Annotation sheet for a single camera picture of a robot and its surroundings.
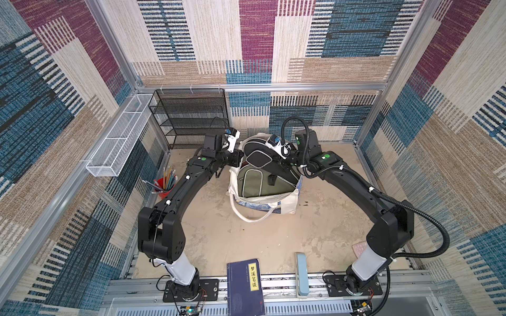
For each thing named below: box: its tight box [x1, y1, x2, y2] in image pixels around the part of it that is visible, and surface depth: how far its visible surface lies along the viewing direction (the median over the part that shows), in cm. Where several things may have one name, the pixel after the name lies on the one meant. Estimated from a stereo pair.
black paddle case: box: [243, 138, 302, 184], surface depth 76 cm
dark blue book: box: [226, 258, 266, 316], surface depth 74 cm
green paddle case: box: [237, 164, 298, 198], surface depth 89 cm
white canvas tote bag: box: [228, 132, 303, 222], surface depth 82 cm
